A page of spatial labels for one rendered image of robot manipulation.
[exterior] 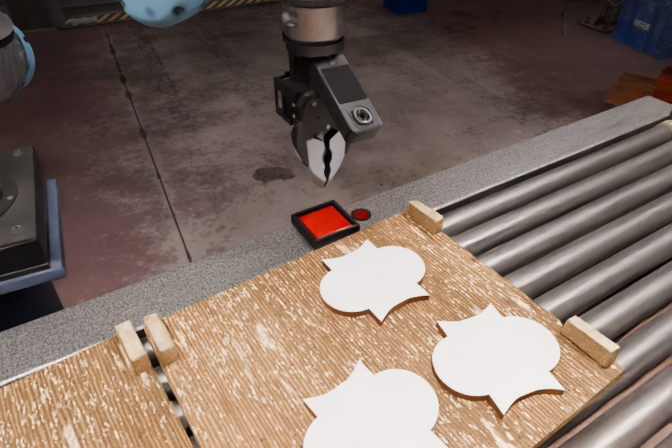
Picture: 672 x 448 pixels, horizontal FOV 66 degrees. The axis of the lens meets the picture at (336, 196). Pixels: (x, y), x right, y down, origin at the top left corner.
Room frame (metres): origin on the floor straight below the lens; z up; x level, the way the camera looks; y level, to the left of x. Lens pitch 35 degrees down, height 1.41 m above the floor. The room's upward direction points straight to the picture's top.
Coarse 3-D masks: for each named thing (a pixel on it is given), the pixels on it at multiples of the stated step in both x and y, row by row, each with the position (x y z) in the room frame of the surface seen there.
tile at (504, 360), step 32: (480, 320) 0.41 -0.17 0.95; (512, 320) 0.41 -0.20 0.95; (448, 352) 0.36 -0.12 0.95; (480, 352) 0.36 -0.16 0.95; (512, 352) 0.36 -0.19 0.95; (544, 352) 0.36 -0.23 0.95; (448, 384) 0.32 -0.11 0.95; (480, 384) 0.32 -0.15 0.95; (512, 384) 0.32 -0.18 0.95; (544, 384) 0.32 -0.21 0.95
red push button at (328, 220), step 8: (328, 208) 0.64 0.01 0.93; (304, 216) 0.62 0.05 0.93; (312, 216) 0.62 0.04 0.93; (320, 216) 0.62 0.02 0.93; (328, 216) 0.62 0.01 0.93; (336, 216) 0.62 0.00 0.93; (304, 224) 0.60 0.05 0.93; (312, 224) 0.60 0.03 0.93; (320, 224) 0.60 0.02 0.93; (328, 224) 0.60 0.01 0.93; (336, 224) 0.60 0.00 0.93; (344, 224) 0.60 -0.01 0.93; (312, 232) 0.59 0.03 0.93; (320, 232) 0.58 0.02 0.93; (328, 232) 0.58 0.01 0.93
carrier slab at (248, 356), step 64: (320, 256) 0.53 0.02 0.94; (448, 256) 0.53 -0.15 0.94; (192, 320) 0.41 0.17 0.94; (256, 320) 0.41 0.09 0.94; (320, 320) 0.41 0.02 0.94; (448, 320) 0.41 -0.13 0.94; (192, 384) 0.33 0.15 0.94; (256, 384) 0.33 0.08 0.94; (320, 384) 0.33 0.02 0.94; (576, 384) 0.33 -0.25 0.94
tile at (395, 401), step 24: (360, 384) 0.32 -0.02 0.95; (384, 384) 0.32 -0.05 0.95; (408, 384) 0.32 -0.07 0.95; (312, 408) 0.29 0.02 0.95; (336, 408) 0.29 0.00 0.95; (360, 408) 0.29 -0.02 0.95; (384, 408) 0.29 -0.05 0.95; (408, 408) 0.29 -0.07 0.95; (432, 408) 0.29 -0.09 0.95; (312, 432) 0.27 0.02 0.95; (336, 432) 0.27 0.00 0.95; (360, 432) 0.27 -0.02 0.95; (384, 432) 0.27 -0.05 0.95; (408, 432) 0.27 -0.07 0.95; (432, 432) 0.27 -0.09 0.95
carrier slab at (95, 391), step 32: (96, 352) 0.37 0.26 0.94; (32, 384) 0.33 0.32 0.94; (64, 384) 0.33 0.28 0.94; (96, 384) 0.33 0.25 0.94; (128, 384) 0.33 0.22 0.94; (160, 384) 0.33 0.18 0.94; (0, 416) 0.29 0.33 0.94; (32, 416) 0.29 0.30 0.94; (64, 416) 0.29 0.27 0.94; (96, 416) 0.29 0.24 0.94; (128, 416) 0.29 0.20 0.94; (160, 416) 0.29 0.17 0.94
